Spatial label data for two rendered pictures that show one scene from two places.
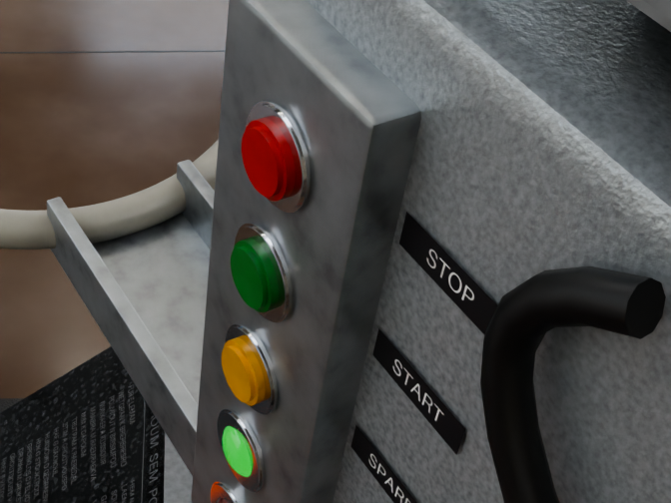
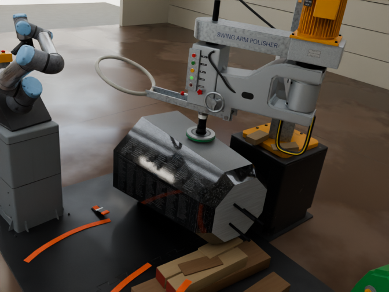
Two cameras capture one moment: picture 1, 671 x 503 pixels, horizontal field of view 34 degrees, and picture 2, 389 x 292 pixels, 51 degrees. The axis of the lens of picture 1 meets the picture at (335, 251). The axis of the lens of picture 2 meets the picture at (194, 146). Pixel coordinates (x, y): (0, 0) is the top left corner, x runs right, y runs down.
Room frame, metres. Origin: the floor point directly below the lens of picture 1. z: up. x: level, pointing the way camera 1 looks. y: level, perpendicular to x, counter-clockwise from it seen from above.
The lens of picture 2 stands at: (-2.08, 1.27, 2.20)
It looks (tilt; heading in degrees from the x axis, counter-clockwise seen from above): 27 degrees down; 331
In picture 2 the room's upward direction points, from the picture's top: 7 degrees clockwise
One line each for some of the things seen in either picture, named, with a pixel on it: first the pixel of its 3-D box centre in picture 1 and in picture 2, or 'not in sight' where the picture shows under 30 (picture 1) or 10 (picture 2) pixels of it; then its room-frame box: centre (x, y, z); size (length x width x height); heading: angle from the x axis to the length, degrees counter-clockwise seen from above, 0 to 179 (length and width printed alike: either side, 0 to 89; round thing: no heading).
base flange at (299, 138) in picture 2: not in sight; (280, 138); (0.33, -0.92, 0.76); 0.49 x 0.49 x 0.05; 14
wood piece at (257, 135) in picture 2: not in sight; (257, 137); (0.32, -0.67, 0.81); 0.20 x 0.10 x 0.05; 112
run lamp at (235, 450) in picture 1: (243, 449); not in sight; (0.27, 0.02, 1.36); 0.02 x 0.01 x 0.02; 41
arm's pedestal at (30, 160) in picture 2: not in sight; (26, 170); (0.94, 1.06, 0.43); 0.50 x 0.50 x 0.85; 20
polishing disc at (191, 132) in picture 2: not in sight; (201, 132); (0.30, -0.12, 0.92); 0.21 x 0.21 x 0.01
